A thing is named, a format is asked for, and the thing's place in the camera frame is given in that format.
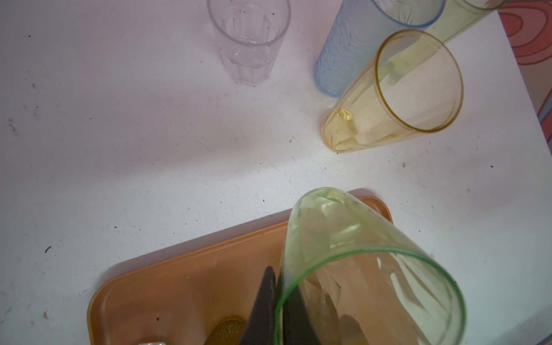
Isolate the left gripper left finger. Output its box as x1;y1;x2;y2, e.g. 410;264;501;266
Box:
239;266;276;345

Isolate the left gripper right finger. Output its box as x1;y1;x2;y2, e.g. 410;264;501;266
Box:
282;284;320;345

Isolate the brown tall glass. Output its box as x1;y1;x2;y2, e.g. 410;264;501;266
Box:
204;316;247;345

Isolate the green short glass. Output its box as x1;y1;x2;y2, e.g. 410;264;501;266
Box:
273;187;467;344

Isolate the brown plastic tray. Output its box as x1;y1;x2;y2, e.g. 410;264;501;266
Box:
87;195;393;345

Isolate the yellow tall glass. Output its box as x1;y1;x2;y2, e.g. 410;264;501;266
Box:
321;30;464;153

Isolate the bluish clear tall glass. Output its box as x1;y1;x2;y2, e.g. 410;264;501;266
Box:
313;0;445;98

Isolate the green tall glass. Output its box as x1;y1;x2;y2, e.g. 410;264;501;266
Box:
425;0;505;43

